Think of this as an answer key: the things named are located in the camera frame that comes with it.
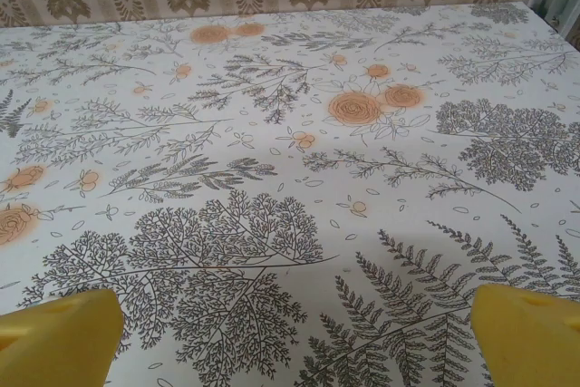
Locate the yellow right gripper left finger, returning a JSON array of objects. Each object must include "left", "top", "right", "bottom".
[{"left": 0, "top": 287, "right": 124, "bottom": 387}]

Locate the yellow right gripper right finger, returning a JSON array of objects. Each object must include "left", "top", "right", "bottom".
[{"left": 470, "top": 284, "right": 580, "bottom": 387}]

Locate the floral patterned tablecloth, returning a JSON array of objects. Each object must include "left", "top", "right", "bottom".
[{"left": 0, "top": 1, "right": 580, "bottom": 387}]

